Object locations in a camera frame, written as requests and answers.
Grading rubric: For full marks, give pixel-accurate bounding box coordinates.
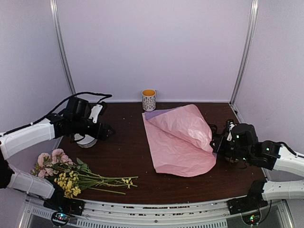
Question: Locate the front aluminium rail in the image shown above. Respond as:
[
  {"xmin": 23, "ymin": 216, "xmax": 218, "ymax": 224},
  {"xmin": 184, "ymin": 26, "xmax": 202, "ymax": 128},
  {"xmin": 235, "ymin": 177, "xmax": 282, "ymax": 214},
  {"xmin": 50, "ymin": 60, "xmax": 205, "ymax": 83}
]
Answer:
[{"xmin": 22, "ymin": 187, "xmax": 295, "ymax": 228}]

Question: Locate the left aluminium frame post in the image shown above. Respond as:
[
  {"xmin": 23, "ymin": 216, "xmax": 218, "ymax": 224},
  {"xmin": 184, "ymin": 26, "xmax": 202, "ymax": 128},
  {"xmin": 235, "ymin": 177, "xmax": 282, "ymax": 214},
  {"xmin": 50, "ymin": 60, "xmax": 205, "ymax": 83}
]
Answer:
[{"xmin": 49, "ymin": 0, "xmax": 76, "ymax": 95}]

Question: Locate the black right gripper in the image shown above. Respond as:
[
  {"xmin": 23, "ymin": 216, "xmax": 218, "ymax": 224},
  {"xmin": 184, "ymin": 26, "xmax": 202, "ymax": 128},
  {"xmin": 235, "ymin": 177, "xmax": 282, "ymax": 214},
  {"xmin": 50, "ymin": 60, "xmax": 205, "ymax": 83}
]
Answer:
[{"xmin": 210, "ymin": 136, "xmax": 252, "ymax": 164}]

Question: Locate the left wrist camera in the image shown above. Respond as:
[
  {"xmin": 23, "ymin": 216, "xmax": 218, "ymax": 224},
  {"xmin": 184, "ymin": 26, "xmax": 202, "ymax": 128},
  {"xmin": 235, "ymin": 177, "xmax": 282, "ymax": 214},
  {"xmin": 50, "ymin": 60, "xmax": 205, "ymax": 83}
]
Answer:
[{"xmin": 88, "ymin": 101, "xmax": 107, "ymax": 124}]

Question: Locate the white scalloped bowl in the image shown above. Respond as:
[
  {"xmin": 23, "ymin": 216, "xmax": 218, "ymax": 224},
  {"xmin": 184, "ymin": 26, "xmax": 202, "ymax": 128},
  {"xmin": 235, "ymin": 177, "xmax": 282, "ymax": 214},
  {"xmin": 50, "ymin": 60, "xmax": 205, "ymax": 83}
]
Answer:
[{"xmin": 77, "ymin": 135, "xmax": 97, "ymax": 148}]

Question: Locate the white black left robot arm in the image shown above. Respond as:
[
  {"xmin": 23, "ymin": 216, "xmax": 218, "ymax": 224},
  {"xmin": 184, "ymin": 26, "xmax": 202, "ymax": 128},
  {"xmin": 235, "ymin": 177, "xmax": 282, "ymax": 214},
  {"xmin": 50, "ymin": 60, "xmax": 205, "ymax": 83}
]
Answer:
[{"xmin": 0, "ymin": 96, "xmax": 115, "ymax": 211}]

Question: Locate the fake flower bunch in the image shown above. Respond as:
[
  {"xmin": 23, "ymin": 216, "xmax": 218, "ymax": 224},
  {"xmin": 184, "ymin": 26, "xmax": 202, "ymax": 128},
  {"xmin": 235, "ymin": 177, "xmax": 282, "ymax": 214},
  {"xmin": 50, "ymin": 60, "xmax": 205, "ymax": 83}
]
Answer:
[{"xmin": 30, "ymin": 149, "xmax": 138, "ymax": 199}]

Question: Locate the aluminium frame post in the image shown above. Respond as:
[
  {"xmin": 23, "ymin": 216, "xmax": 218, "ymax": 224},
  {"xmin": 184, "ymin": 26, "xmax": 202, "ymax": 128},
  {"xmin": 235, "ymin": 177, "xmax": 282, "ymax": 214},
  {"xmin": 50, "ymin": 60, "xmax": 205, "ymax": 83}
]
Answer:
[
  {"xmin": 229, "ymin": 0, "xmax": 259, "ymax": 107},
  {"xmin": 49, "ymin": 0, "xmax": 76, "ymax": 95}
]

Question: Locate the right aluminium frame post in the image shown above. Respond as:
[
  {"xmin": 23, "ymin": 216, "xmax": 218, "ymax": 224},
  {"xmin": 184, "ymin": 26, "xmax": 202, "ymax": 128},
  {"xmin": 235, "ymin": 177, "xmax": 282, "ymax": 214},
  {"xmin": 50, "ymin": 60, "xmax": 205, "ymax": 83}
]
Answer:
[{"xmin": 229, "ymin": 0, "xmax": 259, "ymax": 107}]

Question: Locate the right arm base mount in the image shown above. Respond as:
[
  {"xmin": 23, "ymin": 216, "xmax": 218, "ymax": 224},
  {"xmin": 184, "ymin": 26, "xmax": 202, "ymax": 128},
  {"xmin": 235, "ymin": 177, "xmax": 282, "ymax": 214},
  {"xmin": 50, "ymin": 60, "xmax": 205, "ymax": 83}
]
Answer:
[{"xmin": 227, "ymin": 196, "xmax": 268, "ymax": 227}]

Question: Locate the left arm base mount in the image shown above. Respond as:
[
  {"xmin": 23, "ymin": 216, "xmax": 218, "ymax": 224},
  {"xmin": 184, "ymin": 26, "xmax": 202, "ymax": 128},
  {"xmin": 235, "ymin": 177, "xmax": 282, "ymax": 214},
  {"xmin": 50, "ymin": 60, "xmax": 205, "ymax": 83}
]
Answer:
[{"xmin": 43, "ymin": 198, "xmax": 85, "ymax": 227}]

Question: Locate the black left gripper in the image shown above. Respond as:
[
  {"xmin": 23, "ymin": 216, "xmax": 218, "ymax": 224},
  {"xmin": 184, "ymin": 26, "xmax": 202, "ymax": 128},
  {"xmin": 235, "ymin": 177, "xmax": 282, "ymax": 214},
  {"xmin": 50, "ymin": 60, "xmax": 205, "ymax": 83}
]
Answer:
[{"xmin": 72, "ymin": 117, "xmax": 115, "ymax": 141}]

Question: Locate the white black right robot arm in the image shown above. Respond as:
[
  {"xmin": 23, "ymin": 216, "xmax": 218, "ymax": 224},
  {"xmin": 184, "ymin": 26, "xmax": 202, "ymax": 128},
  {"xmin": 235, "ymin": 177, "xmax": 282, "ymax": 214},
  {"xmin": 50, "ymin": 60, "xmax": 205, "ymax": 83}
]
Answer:
[{"xmin": 210, "ymin": 120, "xmax": 304, "ymax": 210}]

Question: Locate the floral ceramic mug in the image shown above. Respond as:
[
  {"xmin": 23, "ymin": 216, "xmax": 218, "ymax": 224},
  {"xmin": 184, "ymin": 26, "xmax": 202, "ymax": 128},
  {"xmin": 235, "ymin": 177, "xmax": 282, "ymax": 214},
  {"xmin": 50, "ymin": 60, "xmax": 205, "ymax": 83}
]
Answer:
[{"xmin": 142, "ymin": 89, "xmax": 156, "ymax": 112}]

